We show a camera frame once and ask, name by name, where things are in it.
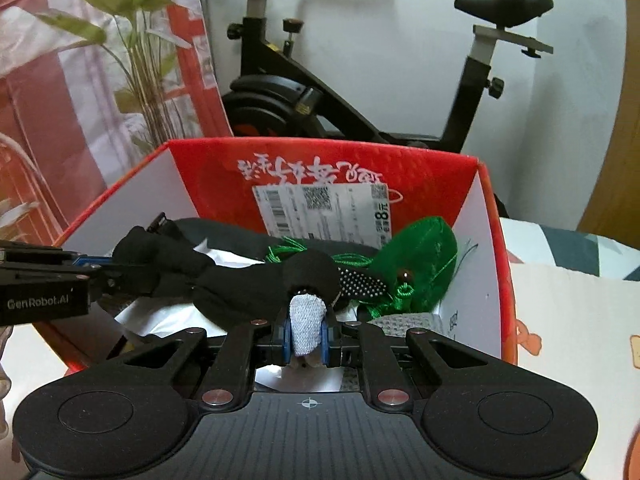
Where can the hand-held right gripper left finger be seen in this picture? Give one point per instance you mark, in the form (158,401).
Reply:
(286,340)

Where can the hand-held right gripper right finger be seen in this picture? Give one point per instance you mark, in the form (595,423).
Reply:
(326,342)

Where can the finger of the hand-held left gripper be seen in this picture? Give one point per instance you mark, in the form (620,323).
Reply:
(112,282)

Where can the black glove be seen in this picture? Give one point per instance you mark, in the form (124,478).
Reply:
(225,285)

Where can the black eye mask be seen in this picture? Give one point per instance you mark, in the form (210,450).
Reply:
(225,232)

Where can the green tasselled sachet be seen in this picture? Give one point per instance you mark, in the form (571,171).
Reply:
(425,260)

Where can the red strawberry print box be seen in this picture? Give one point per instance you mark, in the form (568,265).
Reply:
(325,170)

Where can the grey knitted cloth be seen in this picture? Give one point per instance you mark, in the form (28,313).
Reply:
(410,322)

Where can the pink printed backdrop cloth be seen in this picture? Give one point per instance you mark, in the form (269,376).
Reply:
(100,110)

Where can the black exercise bike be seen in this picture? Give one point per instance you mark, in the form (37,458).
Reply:
(280,95)

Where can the white printed tablecloth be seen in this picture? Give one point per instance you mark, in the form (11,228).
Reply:
(575,335)

